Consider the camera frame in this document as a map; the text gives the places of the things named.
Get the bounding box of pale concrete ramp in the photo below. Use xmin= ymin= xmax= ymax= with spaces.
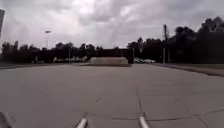
xmin=87 ymin=56 xmax=132 ymax=67

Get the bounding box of white car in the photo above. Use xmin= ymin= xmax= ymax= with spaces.
xmin=133 ymin=57 xmax=145 ymax=65
xmin=143 ymin=58 xmax=157 ymax=64

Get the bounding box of grey concrete slab pavement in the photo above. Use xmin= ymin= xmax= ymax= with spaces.
xmin=0 ymin=63 xmax=224 ymax=128

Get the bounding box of grey pole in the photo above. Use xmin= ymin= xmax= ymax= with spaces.
xmin=67 ymin=46 xmax=72 ymax=64
xmin=162 ymin=47 xmax=166 ymax=65
xmin=167 ymin=48 xmax=171 ymax=65

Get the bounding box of row of dark trees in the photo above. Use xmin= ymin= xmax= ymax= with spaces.
xmin=126 ymin=16 xmax=224 ymax=65
xmin=0 ymin=40 xmax=105 ymax=64

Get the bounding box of robot's own part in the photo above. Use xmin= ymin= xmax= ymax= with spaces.
xmin=76 ymin=117 xmax=88 ymax=128
xmin=139 ymin=115 xmax=150 ymax=128

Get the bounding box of tall floodlight mast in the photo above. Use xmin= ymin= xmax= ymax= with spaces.
xmin=44 ymin=30 xmax=52 ymax=50

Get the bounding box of grass strip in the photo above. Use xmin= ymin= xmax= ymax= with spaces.
xmin=171 ymin=63 xmax=224 ymax=71
xmin=0 ymin=61 xmax=88 ymax=70

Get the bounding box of pale building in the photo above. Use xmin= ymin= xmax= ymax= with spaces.
xmin=0 ymin=8 xmax=6 ymax=37

